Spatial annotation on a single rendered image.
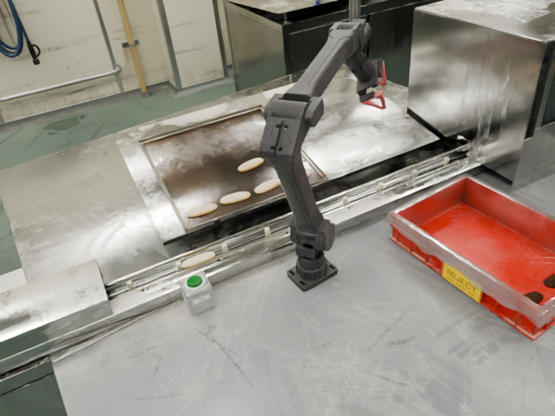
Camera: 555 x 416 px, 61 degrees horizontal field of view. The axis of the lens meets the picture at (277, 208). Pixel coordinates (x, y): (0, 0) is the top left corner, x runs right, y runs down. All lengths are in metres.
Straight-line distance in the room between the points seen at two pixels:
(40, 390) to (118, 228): 0.55
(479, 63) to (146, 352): 1.28
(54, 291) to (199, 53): 3.74
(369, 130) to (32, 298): 1.23
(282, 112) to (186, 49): 3.84
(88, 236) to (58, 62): 3.37
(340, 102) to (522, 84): 0.71
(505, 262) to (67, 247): 1.31
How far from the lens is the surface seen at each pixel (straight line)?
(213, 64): 4.91
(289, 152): 0.94
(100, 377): 1.25
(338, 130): 1.81
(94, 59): 4.94
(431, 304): 1.28
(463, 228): 1.52
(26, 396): 1.45
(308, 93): 1.01
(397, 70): 3.74
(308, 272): 1.28
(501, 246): 1.48
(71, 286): 1.35
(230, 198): 1.51
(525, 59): 1.55
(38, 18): 4.83
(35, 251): 1.71
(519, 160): 1.65
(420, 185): 1.61
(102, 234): 1.67
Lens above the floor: 1.75
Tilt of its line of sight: 36 degrees down
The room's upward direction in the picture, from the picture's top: 7 degrees counter-clockwise
